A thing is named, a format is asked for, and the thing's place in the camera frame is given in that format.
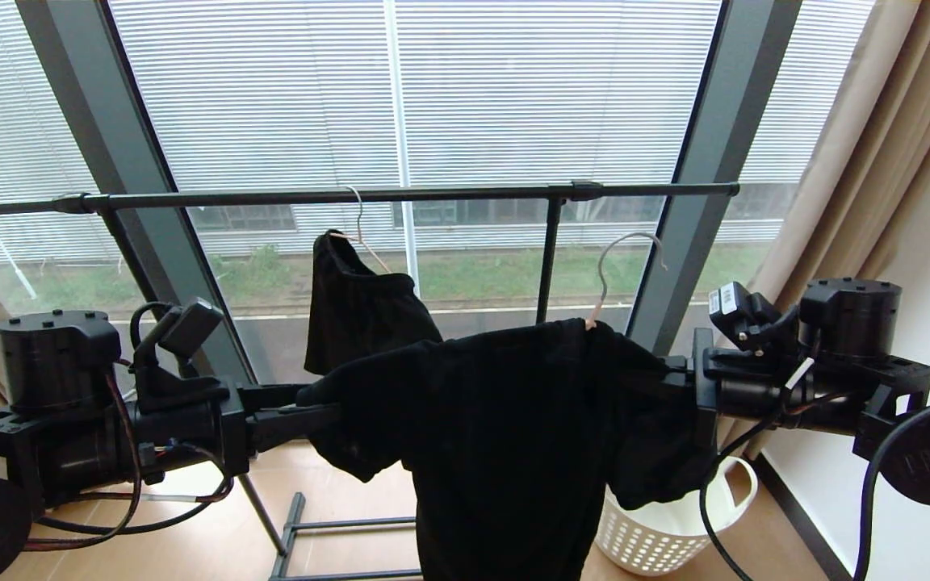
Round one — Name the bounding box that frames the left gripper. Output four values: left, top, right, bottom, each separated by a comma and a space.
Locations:
41, 383, 343, 493

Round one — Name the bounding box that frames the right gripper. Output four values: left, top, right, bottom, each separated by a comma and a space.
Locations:
693, 327, 861, 453

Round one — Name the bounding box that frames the black garment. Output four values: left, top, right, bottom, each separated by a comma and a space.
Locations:
295, 319, 720, 581
304, 230, 443, 376

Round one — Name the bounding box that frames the pink clothes hanger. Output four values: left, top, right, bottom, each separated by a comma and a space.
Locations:
326, 187, 393, 275
584, 232, 669, 332

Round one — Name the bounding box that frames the white laundry basket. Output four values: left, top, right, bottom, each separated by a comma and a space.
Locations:
594, 456, 759, 577

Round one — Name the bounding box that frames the black clothes rack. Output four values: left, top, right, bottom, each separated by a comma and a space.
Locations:
0, 182, 740, 581

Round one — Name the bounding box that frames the window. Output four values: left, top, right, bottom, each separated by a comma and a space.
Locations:
0, 0, 873, 441

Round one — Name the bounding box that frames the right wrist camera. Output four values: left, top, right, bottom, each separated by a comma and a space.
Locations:
707, 281, 803, 360

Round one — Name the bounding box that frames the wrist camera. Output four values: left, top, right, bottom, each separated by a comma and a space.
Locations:
130, 299, 230, 412
707, 281, 803, 360

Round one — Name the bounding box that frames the black cable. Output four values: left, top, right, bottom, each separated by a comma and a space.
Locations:
852, 386, 930, 581
699, 403, 789, 581
25, 452, 236, 554

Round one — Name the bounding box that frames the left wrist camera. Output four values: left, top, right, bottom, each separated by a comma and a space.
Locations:
130, 299, 230, 412

